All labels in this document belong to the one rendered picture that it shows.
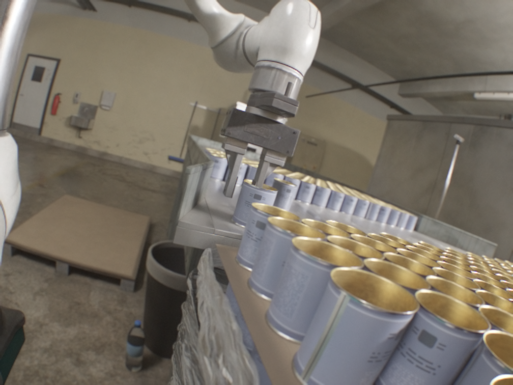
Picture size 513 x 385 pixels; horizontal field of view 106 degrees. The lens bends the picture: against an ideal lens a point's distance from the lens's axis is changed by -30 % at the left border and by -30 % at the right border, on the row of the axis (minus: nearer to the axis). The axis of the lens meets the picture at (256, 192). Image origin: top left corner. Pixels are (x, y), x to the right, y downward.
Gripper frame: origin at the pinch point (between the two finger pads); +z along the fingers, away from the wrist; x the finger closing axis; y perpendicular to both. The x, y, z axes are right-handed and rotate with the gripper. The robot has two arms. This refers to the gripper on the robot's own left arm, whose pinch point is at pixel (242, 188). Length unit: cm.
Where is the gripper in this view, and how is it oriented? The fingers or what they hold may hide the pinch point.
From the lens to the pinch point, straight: 51.0
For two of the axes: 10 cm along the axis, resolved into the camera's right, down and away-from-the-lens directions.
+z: -3.0, 9.4, 1.5
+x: -9.2, -2.4, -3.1
